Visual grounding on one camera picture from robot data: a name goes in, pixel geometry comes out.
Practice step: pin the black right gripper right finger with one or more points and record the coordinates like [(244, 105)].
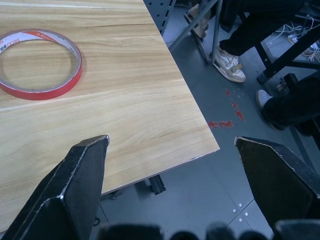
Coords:
[(275, 180)]

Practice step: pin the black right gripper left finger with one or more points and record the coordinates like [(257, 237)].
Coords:
[(75, 190)]

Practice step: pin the black trousered lower leg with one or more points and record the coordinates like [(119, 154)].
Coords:
[(292, 105)]

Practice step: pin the grey metal table leg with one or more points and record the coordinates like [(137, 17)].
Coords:
[(156, 184)]

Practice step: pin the white shoe toe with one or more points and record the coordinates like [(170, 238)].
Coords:
[(262, 98)]

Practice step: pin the white and tan sneaker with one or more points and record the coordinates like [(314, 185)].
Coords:
[(230, 66)]

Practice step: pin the red tape roll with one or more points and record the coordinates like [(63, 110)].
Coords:
[(41, 63)]

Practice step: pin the white power strip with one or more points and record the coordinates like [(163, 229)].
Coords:
[(296, 37)]

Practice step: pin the person's black trouser leg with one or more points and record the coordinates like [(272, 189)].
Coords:
[(246, 30)]

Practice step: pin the grey metal chair leg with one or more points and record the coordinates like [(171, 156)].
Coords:
[(217, 27)]

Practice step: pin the beige sneaker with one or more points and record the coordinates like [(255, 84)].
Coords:
[(198, 21)]

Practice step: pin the black metal bench frame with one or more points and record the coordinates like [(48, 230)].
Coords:
[(285, 53)]

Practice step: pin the grey perforated metal post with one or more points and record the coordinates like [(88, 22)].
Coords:
[(160, 13)]

